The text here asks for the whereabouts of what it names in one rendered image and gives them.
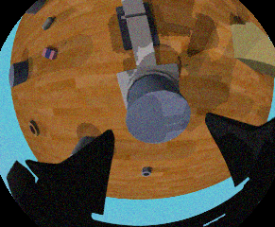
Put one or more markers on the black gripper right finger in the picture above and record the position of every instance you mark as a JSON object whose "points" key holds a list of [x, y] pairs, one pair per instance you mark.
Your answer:
{"points": [[241, 144]]}

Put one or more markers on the grey hex nut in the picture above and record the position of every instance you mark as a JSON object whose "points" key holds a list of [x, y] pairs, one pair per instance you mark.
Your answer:
{"points": [[146, 171]]}

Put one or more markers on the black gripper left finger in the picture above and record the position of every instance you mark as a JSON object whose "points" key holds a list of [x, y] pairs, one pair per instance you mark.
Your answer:
{"points": [[84, 176]]}

